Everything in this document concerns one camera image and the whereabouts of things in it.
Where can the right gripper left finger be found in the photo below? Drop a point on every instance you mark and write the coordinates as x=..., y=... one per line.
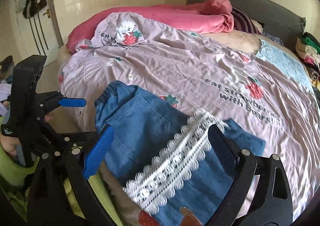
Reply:
x=96, y=151

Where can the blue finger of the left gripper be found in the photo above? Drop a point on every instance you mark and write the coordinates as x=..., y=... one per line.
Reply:
x=72, y=102

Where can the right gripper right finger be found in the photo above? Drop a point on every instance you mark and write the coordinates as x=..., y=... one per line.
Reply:
x=226, y=151

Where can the blue denim pants lace trim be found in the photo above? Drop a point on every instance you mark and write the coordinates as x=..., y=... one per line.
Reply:
x=161, y=159

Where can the left hand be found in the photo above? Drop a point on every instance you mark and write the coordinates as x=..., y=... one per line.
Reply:
x=9, y=145

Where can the lilac strawberry print duvet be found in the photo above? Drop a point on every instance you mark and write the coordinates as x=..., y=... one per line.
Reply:
x=191, y=72

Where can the white door with bags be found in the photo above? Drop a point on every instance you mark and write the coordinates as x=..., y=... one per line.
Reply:
x=33, y=28

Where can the light blue towel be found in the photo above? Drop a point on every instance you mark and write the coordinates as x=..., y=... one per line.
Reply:
x=287, y=64

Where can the purple striped pillow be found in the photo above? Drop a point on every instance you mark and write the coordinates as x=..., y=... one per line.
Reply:
x=242, y=22

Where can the stack of folded clothes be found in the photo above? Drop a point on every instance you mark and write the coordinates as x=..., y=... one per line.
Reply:
x=307, y=48

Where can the pink fleece blanket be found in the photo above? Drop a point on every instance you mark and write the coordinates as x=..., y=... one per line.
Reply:
x=211, y=16

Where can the grey upholstered headboard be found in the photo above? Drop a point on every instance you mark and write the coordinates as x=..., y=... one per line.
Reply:
x=278, y=21

